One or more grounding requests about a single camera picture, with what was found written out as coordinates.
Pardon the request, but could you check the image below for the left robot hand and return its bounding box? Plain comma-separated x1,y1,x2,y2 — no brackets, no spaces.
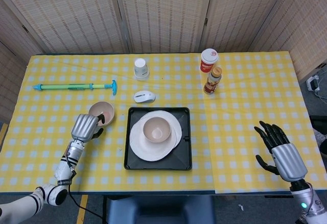
71,113,106,143

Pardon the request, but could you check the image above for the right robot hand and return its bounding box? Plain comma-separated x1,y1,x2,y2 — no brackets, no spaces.
253,120,308,183

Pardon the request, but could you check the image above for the beige bowl with pink residue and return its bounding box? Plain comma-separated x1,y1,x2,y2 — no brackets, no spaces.
88,101,115,127

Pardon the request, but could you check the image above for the white paper plate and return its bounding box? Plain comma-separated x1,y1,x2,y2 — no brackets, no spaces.
129,116,177,162

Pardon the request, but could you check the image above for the plain beige bowl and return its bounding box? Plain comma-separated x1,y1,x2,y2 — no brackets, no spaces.
142,116,171,143

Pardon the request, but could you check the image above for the white paper plate cracked rim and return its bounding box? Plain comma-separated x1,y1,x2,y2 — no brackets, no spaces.
139,110,183,151

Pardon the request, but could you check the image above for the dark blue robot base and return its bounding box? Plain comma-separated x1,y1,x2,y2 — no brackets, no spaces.
106,194,217,224

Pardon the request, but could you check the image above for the black square tray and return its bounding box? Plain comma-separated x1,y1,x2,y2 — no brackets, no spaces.
124,106,193,171

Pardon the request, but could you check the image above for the grey shoe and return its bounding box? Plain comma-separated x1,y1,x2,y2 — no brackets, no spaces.
313,128,327,156

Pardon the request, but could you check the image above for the green and blue water squirter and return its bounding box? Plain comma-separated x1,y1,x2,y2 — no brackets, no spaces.
32,80,118,96

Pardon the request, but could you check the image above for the white computer mouse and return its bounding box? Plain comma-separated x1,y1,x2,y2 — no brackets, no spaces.
134,90,156,104

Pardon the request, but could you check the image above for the yellow checked tablecloth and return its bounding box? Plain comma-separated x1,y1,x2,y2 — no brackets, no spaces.
0,51,324,195

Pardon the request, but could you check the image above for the white power adapter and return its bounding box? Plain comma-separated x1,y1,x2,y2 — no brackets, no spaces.
306,76,321,92

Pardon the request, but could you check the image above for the white paper cup stack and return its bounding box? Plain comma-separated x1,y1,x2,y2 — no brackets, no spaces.
133,58,150,81

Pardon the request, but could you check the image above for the drink bottle with gold cap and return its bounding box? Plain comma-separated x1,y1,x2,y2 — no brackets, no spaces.
203,66,223,95

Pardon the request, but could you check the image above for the red coffee cup white lid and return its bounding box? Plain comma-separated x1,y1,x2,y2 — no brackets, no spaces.
199,48,219,73

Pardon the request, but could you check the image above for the woven folding screen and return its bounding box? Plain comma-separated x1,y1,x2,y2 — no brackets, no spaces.
0,0,327,133

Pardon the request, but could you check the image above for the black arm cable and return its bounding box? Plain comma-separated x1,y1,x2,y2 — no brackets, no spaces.
66,183,105,220

